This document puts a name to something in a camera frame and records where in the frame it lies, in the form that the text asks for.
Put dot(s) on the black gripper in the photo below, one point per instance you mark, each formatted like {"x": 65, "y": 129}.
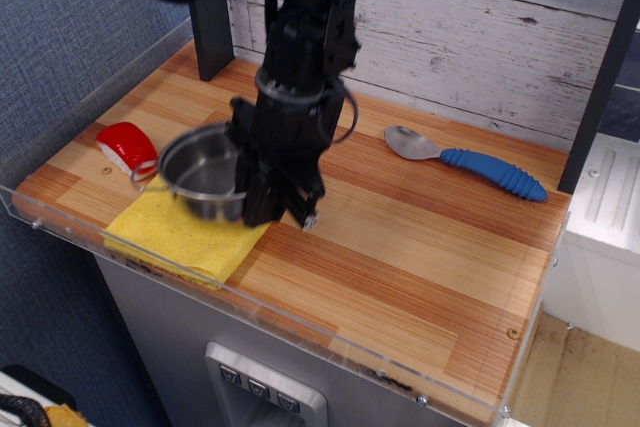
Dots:
{"x": 281, "y": 139}

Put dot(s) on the stainless steel pot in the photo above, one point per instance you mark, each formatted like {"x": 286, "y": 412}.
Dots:
{"x": 198, "y": 168}

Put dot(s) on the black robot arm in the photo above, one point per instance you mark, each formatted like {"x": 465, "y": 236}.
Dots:
{"x": 308, "y": 43}

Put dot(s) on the yellow towel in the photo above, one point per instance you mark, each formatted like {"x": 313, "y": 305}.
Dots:
{"x": 159, "y": 230}

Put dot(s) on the clear acrylic table guard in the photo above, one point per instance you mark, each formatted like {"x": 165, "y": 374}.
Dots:
{"x": 393, "y": 313}

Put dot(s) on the red and white toy sushi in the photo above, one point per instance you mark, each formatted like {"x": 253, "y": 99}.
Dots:
{"x": 129, "y": 148}

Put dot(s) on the silver button panel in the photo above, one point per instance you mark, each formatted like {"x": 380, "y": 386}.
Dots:
{"x": 265, "y": 387}

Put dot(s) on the white ridged appliance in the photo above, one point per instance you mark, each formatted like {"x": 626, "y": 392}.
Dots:
{"x": 593, "y": 281}

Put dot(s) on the blue handled metal spoon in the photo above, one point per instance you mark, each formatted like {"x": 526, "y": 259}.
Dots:
{"x": 411, "y": 145}

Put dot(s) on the dark left frame post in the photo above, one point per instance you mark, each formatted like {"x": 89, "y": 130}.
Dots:
{"x": 212, "y": 36}

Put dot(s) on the dark frame post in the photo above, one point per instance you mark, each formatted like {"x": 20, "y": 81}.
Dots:
{"x": 212, "y": 36}
{"x": 609, "y": 70}

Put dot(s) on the dark right frame post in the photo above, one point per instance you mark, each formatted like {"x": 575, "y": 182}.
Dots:
{"x": 609, "y": 70}

